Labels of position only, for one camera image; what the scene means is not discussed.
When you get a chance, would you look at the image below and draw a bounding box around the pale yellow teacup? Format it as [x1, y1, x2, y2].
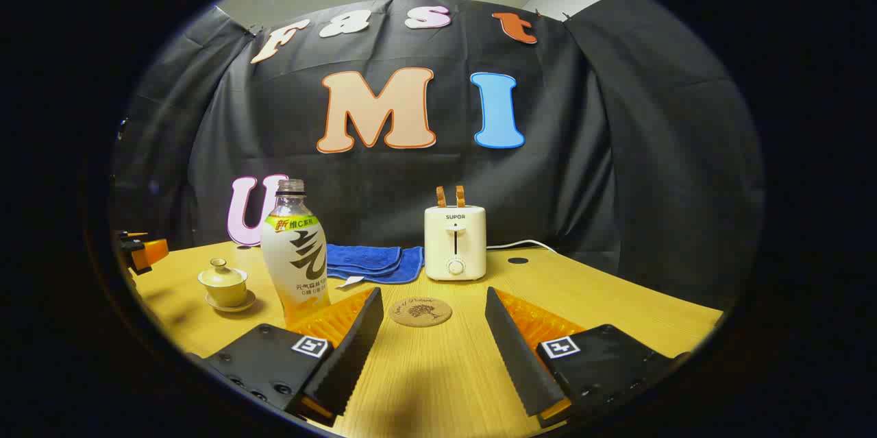
[199, 276, 248, 308]

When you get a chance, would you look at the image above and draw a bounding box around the white label water bottle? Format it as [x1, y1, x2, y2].
[260, 179, 332, 326]

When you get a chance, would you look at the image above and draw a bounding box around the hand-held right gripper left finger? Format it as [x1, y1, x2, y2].
[188, 287, 385, 428]

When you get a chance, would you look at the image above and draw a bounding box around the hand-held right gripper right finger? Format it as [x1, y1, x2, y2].
[484, 286, 692, 429]

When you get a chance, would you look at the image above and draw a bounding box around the white toaster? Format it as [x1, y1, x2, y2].
[423, 205, 488, 282]

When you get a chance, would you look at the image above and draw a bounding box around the blue towel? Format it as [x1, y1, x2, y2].
[325, 243, 425, 289]

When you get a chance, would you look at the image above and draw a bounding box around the pale yellow saucer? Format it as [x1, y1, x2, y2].
[205, 289, 257, 314]

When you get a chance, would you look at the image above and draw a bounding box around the black backdrop cloth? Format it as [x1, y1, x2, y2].
[110, 0, 765, 310]

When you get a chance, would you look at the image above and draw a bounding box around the round cork coaster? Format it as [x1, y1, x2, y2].
[388, 296, 453, 328]

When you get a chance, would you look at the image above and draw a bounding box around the pale yellow teacup lid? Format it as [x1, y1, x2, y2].
[198, 258, 249, 287]

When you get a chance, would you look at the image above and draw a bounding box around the white power cable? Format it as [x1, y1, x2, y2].
[485, 239, 560, 256]

